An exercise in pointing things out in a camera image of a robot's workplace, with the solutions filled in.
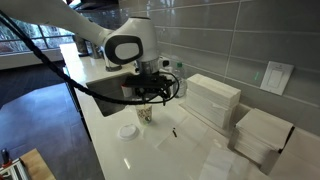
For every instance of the light wooden table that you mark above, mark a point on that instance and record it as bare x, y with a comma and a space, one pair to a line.
38, 166

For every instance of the stainless steel sink basin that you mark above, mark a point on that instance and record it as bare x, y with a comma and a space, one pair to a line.
103, 96

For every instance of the flat white paper napkin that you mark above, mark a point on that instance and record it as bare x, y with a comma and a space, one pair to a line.
216, 165

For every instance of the paper towel stack in holder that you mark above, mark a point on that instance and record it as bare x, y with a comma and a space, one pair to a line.
260, 136

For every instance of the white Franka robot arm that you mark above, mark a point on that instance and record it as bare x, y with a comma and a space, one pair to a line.
133, 40

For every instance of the aluminium rail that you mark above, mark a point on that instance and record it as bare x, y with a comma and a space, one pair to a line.
13, 171

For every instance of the window with grey frame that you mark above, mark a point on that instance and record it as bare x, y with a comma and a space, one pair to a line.
20, 41

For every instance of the small black object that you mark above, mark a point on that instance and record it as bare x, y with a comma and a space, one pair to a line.
174, 132

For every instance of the patterned white paper cup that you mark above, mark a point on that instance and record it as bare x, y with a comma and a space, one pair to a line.
144, 115

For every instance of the white wall switch plate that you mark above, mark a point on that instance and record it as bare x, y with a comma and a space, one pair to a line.
276, 78

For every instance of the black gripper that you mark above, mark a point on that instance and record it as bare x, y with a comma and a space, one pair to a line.
150, 86

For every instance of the dark wood base cabinet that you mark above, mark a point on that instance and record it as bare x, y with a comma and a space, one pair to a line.
78, 106

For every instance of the white cup with red rim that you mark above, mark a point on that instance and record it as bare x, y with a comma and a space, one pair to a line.
125, 91

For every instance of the white plastic cup lid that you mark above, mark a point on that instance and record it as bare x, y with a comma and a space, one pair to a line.
128, 131

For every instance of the dark countertop appliance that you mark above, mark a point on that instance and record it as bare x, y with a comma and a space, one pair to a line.
86, 46

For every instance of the tall white paper towel stack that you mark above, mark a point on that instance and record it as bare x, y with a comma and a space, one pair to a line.
213, 100

